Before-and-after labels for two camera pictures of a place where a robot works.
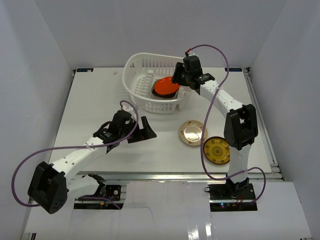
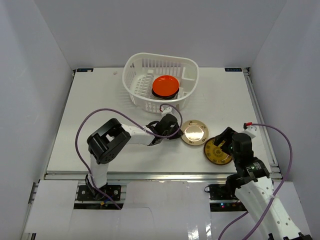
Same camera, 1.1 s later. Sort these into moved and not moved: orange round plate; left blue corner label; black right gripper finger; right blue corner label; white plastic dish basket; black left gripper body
Moved: black left gripper body; black right gripper finger
Not moved: white plastic dish basket; orange round plate; right blue corner label; left blue corner label
